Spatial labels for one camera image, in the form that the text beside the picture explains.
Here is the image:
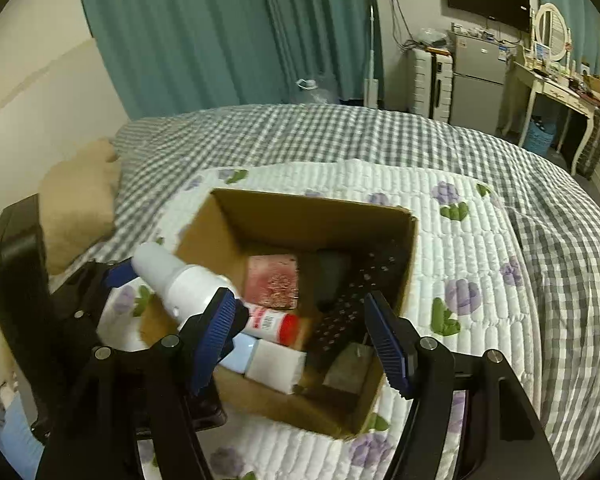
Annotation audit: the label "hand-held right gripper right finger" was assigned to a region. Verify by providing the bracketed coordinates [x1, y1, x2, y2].
[364, 290, 561, 480]

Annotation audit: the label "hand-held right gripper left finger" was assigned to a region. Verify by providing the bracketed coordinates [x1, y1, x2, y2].
[34, 287, 237, 480]

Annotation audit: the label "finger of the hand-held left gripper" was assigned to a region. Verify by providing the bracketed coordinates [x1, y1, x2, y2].
[195, 391, 227, 432]
[50, 259, 141, 350]

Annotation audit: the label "small dark grey box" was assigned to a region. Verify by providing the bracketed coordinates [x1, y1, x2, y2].
[322, 342, 377, 392]

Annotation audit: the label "white plastic bottle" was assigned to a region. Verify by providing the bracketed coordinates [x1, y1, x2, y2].
[131, 241, 242, 332]

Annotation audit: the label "small white box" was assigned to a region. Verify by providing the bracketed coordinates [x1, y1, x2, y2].
[245, 340, 308, 395]

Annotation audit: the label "white tube with red cap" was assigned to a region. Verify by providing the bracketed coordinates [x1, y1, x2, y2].
[242, 304, 301, 347]

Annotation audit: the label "black remote control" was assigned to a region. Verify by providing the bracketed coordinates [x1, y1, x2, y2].
[310, 247, 412, 368]

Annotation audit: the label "brown cardboard box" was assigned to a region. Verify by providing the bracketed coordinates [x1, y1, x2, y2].
[139, 187, 420, 442]

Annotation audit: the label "tan pillow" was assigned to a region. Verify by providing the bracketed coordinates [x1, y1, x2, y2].
[37, 139, 123, 276]

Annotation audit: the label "white quilted floral mat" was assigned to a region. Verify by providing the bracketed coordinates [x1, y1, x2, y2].
[97, 159, 548, 480]

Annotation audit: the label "person's blue jeans leg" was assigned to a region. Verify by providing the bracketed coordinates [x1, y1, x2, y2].
[0, 392, 48, 480]

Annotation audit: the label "green curtain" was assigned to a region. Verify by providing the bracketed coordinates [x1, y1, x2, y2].
[260, 0, 376, 106]
[74, 0, 281, 121]
[532, 0, 600, 68]

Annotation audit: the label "blue woven basket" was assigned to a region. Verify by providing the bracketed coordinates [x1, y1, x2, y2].
[522, 119, 556, 157]

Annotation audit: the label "white ribbed suitcase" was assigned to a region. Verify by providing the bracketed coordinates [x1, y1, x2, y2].
[411, 49, 455, 122]

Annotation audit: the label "silver small fridge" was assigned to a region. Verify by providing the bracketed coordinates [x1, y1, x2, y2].
[452, 32, 511, 136]

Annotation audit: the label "white upright pole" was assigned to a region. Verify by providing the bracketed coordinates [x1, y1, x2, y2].
[364, 5, 381, 108]

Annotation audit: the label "dark checked suitcase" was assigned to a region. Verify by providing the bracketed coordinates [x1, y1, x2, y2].
[577, 107, 600, 178]

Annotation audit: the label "white dressing table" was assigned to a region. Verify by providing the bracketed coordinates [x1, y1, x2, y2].
[497, 57, 600, 176]

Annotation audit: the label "clear plastic bag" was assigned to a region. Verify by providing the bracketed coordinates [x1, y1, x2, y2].
[414, 27, 451, 51]

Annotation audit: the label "white oval mirror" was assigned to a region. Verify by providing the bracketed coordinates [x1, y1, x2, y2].
[534, 3, 572, 63]

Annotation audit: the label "hanging wall cables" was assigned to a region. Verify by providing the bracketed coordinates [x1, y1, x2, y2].
[390, 0, 416, 51]

